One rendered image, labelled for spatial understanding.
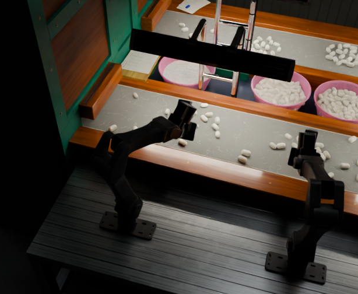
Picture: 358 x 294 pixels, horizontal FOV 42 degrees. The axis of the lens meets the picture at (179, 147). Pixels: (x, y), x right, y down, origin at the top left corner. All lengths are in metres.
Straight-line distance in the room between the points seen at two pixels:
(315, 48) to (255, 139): 0.74
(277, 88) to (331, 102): 0.25
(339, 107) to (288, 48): 0.46
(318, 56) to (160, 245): 1.27
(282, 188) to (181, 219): 0.39
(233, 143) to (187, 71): 0.51
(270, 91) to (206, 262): 0.88
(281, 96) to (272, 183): 0.54
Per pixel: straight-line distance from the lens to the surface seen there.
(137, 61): 2.23
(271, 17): 2.63
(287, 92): 2.18
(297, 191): 1.75
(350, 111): 2.16
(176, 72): 2.23
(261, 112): 2.02
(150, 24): 2.39
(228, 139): 1.91
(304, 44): 2.50
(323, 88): 2.23
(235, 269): 1.64
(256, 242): 1.70
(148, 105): 2.05
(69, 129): 1.88
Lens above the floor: 2.09
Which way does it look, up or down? 47 degrees down
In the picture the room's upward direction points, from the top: 1 degrees clockwise
